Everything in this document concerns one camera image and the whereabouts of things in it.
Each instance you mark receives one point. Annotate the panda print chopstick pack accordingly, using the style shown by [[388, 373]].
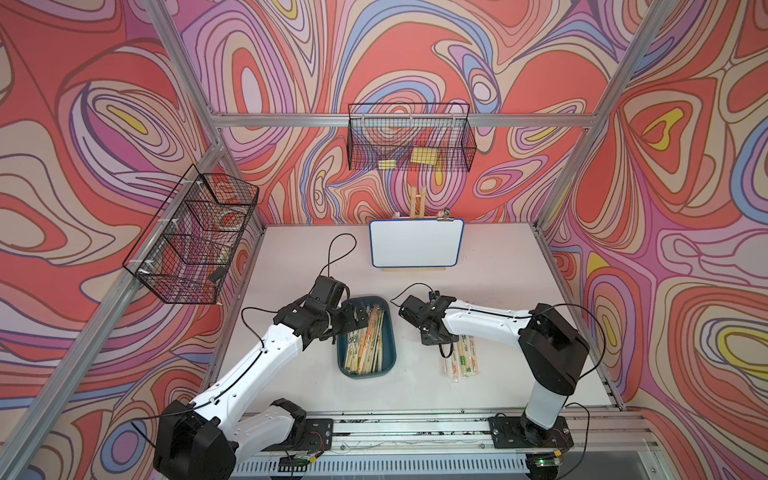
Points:
[[465, 338]]

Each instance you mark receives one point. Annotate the red print chopstick pack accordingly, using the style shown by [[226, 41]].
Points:
[[473, 355]]

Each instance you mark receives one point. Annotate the yellow note large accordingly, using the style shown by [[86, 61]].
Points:
[[424, 156]]

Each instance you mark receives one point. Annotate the metal binder clip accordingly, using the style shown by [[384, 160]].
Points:
[[444, 215]]

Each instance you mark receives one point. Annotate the green label chopstick pack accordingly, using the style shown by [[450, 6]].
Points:
[[462, 358]]

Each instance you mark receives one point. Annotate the white board blue frame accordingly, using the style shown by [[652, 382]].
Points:
[[415, 243]]

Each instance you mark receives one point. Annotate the wooden easel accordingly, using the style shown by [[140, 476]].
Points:
[[416, 204]]

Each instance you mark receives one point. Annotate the teal storage box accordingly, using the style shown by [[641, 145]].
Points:
[[371, 351]]

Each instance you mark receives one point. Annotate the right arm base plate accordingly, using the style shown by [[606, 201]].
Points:
[[518, 432]]

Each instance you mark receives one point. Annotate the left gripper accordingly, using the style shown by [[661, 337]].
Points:
[[350, 321]]

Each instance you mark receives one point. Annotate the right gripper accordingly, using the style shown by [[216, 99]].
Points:
[[427, 341]]

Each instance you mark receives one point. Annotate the black wire basket left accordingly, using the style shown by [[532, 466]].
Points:
[[185, 254]]

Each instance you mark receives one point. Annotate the black wire basket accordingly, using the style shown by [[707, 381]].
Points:
[[185, 254], [390, 130]]

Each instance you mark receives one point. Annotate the black wire basket back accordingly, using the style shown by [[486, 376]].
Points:
[[390, 130]]

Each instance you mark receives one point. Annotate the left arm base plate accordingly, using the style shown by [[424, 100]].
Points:
[[312, 435]]

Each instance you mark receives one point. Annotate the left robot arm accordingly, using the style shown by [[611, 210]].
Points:
[[211, 435]]

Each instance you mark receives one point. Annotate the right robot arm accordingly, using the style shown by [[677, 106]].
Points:
[[554, 350]]

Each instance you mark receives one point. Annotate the yellow note small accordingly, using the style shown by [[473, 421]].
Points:
[[388, 164]]

